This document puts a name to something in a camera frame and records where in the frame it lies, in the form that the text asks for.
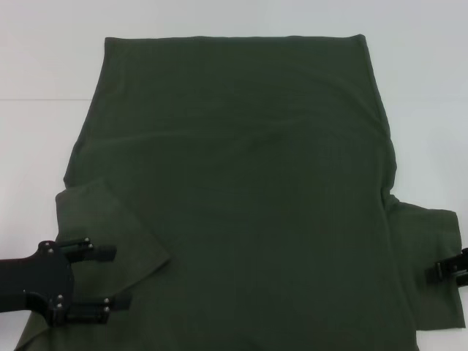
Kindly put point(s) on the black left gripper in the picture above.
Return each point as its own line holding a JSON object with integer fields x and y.
{"x": 29, "y": 278}

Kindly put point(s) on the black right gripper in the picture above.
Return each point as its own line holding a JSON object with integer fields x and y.
{"x": 459, "y": 265}

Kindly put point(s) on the dark green shirt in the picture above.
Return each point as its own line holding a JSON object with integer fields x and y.
{"x": 234, "y": 153}

